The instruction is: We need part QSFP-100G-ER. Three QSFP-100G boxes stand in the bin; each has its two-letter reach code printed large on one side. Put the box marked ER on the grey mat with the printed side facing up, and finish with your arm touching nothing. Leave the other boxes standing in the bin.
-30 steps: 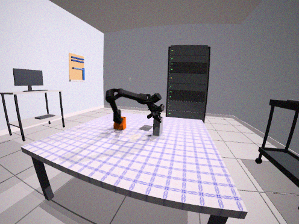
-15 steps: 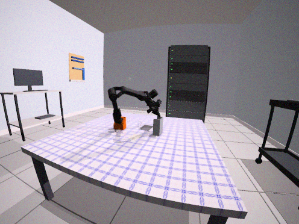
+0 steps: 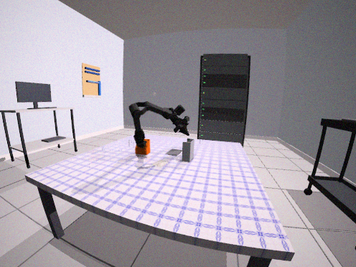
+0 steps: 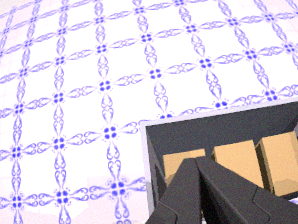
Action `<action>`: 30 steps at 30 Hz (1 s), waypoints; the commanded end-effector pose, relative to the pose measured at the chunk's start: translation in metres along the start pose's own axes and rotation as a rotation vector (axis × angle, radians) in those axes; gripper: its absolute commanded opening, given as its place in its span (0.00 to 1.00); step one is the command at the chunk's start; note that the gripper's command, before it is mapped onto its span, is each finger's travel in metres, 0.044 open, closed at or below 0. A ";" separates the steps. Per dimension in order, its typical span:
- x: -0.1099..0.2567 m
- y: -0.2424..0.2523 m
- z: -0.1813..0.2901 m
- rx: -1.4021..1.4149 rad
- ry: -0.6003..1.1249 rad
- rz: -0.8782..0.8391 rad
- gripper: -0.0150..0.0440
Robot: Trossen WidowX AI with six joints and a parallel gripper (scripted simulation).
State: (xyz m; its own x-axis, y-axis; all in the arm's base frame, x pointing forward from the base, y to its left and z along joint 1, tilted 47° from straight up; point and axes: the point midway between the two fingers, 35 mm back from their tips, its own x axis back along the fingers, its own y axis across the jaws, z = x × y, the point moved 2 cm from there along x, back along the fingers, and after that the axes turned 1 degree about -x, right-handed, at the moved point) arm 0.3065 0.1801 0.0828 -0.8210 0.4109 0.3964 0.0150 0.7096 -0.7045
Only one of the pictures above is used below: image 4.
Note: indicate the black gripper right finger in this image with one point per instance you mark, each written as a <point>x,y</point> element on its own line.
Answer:
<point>228,198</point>

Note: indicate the grey open bin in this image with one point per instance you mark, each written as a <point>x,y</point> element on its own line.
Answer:
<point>206,130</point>

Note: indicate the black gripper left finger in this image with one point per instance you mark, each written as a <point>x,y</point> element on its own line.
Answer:
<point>181,202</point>

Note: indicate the tan cardboard box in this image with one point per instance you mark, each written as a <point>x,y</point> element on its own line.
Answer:
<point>240,158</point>
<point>278,160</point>
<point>173,161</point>

